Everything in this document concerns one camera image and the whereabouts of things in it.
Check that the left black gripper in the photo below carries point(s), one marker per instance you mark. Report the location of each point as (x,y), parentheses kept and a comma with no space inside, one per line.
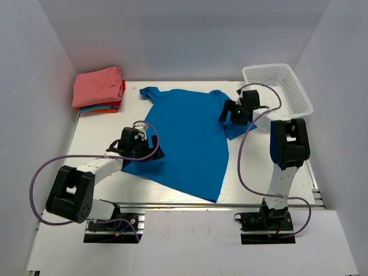
(149,150)

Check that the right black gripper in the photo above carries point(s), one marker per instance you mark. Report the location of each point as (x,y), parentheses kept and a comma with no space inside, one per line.
(229,105)

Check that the blue t-shirt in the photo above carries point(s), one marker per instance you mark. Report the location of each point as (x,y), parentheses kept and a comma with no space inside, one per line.
(194,142)

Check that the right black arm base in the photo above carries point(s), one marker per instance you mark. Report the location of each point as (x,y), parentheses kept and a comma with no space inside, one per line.
(266,226)

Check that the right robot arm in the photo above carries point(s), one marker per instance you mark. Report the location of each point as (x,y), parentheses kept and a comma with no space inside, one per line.
(289,143)

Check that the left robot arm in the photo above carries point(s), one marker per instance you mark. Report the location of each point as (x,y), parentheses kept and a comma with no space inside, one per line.
(72,193)

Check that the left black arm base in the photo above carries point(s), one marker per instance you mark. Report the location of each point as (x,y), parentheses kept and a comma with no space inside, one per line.
(126,228)

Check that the white plastic basket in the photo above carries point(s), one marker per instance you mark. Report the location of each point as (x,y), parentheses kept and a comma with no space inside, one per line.
(277,84)

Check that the teal folded t-shirt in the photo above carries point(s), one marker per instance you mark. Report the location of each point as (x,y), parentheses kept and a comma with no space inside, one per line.
(98,109)

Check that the pink folded t-shirt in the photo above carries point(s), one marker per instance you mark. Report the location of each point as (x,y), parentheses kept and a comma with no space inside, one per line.
(95,79)

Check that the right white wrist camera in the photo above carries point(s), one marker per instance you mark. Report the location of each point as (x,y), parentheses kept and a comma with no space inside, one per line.
(239,100)

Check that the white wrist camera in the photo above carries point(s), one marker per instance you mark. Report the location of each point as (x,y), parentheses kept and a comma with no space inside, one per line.
(142,129)
(239,100)

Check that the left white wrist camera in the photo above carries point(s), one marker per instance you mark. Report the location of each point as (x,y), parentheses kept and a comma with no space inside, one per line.
(142,129)

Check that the aluminium table edge rail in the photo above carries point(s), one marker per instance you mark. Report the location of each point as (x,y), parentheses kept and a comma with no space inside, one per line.
(176,206)

